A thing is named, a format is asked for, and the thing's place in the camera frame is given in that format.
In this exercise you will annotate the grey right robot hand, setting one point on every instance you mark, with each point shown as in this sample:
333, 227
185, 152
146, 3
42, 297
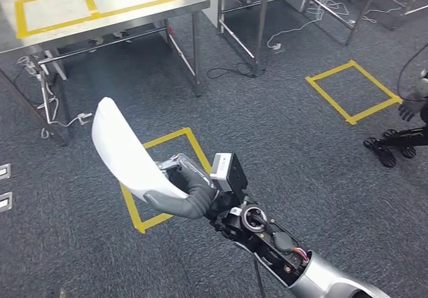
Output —
197, 203

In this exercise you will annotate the white plastic car part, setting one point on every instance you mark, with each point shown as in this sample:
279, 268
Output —
124, 150

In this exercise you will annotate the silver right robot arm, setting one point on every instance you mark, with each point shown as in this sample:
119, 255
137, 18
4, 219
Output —
327, 278

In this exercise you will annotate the yellow tape on workbench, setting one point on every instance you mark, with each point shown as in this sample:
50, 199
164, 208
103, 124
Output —
20, 21

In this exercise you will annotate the yellow floor tape square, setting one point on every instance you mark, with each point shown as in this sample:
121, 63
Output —
133, 212
374, 110

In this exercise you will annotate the silver floor socket box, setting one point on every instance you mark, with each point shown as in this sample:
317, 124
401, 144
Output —
4, 172
4, 203
84, 119

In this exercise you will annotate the silver black humanoid robot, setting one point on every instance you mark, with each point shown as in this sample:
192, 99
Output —
411, 108

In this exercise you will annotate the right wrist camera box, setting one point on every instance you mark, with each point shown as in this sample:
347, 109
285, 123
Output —
222, 167

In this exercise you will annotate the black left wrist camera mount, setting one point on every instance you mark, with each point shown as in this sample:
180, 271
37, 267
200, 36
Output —
63, 293

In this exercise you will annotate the steel frame table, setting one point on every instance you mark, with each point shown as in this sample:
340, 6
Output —
364, 10

